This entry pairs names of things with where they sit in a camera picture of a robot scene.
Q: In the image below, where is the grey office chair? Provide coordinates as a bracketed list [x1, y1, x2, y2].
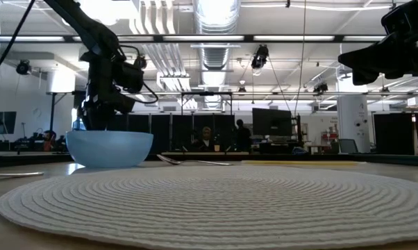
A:
[338, 138, 360, 155]

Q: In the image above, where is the thin hanging cable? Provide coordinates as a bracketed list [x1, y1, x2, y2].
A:
[293, 0, 308, 116]

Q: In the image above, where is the black partition wall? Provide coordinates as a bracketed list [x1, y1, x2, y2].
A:
[108, 113, 236, 154]
[373, 112, 416, 156]

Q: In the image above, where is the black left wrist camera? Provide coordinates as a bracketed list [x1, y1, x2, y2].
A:
[120, 57, 147, 94]

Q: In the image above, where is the black ceiling camera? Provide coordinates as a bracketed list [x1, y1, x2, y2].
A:
[15, 59, 32, 76]

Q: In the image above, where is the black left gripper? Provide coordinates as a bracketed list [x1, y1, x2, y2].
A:
[79, 50, 137, 132]

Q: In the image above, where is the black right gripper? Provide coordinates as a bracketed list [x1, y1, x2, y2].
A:
[337, 0, 418, 87]

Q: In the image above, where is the black aluminium table frame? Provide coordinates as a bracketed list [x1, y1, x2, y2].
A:
[0, 151, 418, 168]

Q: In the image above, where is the black overhead camera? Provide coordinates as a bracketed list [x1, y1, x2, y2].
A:
[250, 44, 270, 70]

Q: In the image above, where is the black overhead light bar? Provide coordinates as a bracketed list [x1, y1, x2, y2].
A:
[0, 33, 390, 44]

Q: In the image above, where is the blue bowl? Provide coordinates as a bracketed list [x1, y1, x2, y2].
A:
[65, 130, 154, 169]

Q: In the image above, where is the black monitor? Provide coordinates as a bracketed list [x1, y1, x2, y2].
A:
[252, 107, 294, 138]

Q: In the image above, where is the silver spoon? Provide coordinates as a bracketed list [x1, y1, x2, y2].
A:
[156, 153, 234, 167]

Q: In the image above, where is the dark wall screen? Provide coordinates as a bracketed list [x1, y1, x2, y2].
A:
[0, 111, 17, 135]

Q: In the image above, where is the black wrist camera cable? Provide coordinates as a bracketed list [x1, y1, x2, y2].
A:
[120, 44, 160, 105]

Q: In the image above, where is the white round column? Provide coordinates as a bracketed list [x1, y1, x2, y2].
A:
[336, 95, 371, 154]

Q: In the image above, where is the silver fork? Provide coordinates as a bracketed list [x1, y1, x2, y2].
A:
[0, 171, 45, 178]

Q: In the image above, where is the white plate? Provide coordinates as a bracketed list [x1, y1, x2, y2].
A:
[0, 165, 418, 250]

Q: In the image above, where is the silver ceiling duct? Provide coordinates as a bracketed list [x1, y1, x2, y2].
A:
[192, 0, 242, 109]

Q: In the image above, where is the long black arm cable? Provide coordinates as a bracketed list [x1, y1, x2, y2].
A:
[0, 0, 37, 86]

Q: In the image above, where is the person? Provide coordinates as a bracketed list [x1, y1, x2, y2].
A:
[234, 119, 253, 153]
[191, 126, 217, 153]

